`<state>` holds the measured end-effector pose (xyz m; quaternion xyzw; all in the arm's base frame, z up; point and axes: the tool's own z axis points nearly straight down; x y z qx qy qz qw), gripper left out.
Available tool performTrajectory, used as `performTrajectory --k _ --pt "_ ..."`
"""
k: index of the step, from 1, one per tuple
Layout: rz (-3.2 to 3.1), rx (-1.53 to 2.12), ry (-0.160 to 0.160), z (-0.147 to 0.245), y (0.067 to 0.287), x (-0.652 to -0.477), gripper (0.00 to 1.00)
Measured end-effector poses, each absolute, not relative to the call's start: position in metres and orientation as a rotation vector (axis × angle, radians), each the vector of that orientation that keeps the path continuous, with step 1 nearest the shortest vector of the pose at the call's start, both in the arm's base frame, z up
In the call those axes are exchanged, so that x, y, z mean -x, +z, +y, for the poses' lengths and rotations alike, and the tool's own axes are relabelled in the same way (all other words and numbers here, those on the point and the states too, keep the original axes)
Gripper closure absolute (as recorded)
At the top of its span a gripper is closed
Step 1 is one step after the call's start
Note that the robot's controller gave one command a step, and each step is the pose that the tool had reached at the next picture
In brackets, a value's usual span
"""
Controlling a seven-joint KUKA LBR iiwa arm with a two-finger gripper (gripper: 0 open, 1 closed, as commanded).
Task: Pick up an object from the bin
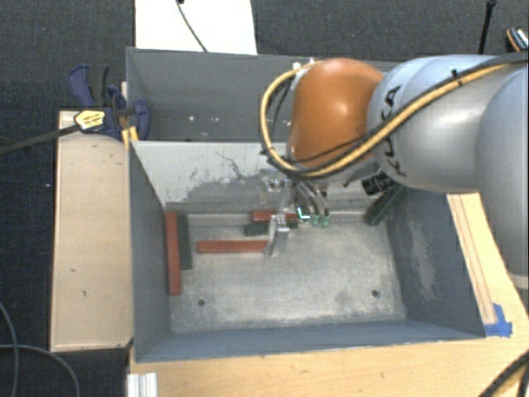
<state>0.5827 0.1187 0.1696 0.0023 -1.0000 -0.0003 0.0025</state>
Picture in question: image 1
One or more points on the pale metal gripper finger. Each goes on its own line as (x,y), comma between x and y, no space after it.
(273,238)
(283,240)

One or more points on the dark green flat block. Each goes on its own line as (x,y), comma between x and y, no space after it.
(384,207)
(254,229)
(185,242)

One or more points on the red-brown flat block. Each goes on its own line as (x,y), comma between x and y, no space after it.
(174,254)
(264,215)
(231,247)

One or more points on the grey metal bin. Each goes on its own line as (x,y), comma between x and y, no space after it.
(289,288)

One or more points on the pale wood board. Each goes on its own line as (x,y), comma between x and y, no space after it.
(91,242)

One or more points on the black cylinder on white bracket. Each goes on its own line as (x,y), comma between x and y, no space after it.
(377,184)

